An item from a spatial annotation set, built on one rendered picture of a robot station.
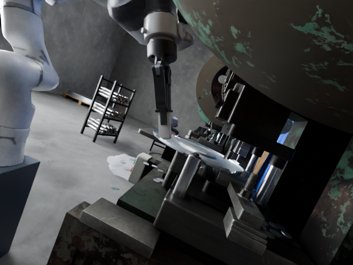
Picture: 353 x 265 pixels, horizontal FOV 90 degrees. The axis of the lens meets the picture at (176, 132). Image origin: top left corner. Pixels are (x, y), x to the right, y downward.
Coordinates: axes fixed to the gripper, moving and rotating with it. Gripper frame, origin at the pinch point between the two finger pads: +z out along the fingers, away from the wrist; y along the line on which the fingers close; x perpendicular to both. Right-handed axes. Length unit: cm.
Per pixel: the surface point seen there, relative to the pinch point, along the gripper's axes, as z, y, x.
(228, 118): -1.4, -3.3, 16.6
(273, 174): 12.5, 0.4, 26.3
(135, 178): 23.6, -29.9, -19.9
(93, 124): -3, -209, -153
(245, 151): 8.1, -6.7, 21.4
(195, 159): 6.9, 9.8, 8.0
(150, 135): 2.7, -2.7, -4.6
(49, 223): 55, -43, -78
